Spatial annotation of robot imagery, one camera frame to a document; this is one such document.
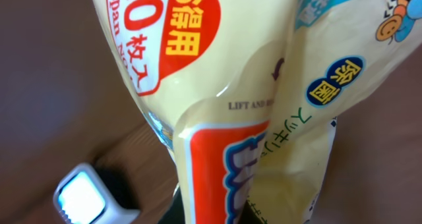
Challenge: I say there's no yellow snack chip bag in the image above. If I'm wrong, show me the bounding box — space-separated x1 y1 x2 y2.
93 0 421 223

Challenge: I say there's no white barcode scanner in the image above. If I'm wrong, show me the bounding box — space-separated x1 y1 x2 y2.
52 163 141 224

